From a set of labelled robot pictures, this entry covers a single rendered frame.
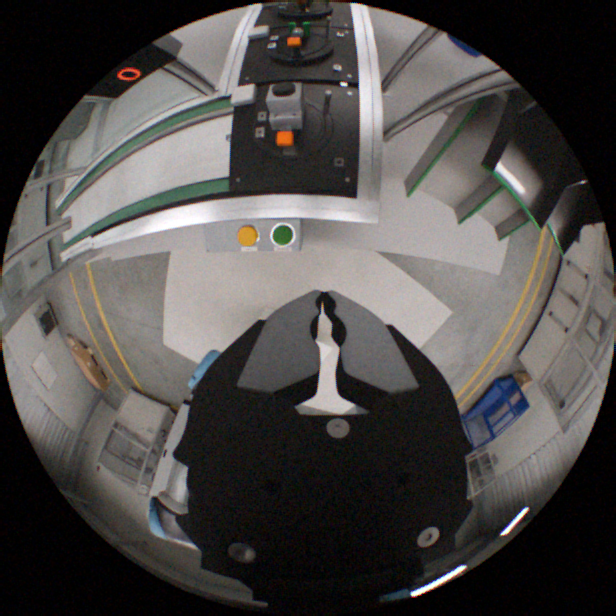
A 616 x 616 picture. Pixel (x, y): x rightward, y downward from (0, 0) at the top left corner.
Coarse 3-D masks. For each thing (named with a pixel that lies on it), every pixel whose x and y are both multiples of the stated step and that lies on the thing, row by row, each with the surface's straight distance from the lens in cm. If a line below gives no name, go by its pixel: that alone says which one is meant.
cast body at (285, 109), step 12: (276, 84) 31; (288, 84) 30; (300, 84) 32; (276, 96) 30; (288, 96) 29; (300, 96) 29; (276, 108) 30; (288, 108) 30; (300, 108) 30; (276, 120) 30; (288, 120) 30; (300, 120) 30
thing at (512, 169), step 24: (528, 96) 26; (504, 120) 25; (528, 120) 29; (504, 144) 23; (528, 144) 29; (552, 144) 33; (504, 168) 26; (528, 168) 29; (552, 168) 34; (576, 168) 35; (528, 192) 30; (552, 192) 34; (528, 216) 30
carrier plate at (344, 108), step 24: (264, 96) 45; (312, 96) 44; (336, 96) 44; (240, 120) 44; (336, 120) 41; (240, 144) 42; (336, 144) 39; (240, 168) 40; (264, 168) 39; (288, 168) 38; (312, 168) 38; (336, 168) 38
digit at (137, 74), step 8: (128, 64) 34; (136, 64) 34; (112, 72) 35; (120, 72) 35; (128, 72) 35; (136, 72) 35; (144, 72) 36; (104, 80) 36; (112, 80) 36; (120, 80) 37; (128, 80) 37; (136, 80) 37
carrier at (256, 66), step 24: (288, 24) 54; (264, 48) 57; (288, 48) 52; (312, 48) 52; (336, 48) 55; (240, 72) 52; (264, 72) 50; (288, 72) 48; (312, 72) 48; (336, 72) 48
